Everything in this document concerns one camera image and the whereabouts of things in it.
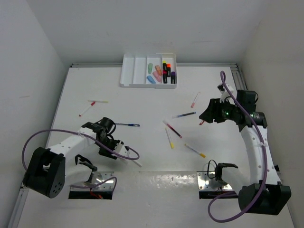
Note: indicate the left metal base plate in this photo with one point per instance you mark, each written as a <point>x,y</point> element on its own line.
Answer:
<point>103,181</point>

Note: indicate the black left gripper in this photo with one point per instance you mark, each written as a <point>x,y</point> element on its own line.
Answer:
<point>102,152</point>

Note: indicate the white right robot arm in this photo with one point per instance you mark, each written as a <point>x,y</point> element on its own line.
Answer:
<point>262,192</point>

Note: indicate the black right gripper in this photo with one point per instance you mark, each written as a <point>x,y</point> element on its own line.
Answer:
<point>212,111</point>

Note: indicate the blue eraser case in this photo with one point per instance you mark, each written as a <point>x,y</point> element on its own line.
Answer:
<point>150,79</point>

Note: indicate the orange cap highlighter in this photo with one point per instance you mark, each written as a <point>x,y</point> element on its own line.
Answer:
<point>168,69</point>

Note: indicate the pink tip clear pen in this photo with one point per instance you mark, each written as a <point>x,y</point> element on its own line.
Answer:
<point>195,99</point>

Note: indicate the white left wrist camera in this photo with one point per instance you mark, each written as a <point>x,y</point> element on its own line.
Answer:
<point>122,151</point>

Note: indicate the pink cap black highlighter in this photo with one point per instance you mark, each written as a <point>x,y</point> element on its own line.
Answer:
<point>164,76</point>

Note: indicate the metal base plate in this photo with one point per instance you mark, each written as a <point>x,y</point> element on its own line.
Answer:
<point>208,183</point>
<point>103,181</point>

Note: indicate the pink eraser case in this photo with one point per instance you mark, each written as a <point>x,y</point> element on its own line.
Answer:
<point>157,76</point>

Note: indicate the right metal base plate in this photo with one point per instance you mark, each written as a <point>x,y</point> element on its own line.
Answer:
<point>208,183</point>

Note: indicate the red tip white pen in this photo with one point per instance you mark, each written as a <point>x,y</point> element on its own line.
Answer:
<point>87,108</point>

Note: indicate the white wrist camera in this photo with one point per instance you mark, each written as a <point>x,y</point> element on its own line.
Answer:
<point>225,93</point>
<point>122,151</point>

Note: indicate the white marker pen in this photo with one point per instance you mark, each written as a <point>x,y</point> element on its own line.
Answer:
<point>137,163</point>

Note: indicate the purple cap black highlighter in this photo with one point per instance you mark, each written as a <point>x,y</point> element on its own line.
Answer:
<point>173,77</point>

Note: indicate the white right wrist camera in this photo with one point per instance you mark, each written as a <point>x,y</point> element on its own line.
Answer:
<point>225,93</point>

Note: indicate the green eraser case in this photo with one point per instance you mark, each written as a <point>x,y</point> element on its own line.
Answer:
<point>150,66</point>

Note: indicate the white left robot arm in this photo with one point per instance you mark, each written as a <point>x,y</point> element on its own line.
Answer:
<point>50,169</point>

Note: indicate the blue ballpoint pen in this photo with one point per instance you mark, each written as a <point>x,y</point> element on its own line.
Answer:
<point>128,124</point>

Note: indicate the white divided organizer tray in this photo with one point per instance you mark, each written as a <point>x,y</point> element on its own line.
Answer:
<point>135,70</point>

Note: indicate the yellow cap black highlighter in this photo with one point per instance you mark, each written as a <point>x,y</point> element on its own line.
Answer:
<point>164,65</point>

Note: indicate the dark red gel pen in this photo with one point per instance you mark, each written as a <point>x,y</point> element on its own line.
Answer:
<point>169,126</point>

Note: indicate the orange eraser case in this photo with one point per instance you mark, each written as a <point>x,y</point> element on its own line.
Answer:
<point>158,69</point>

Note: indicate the blue gel pen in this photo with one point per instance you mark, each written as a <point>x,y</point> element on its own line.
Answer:
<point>183,115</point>

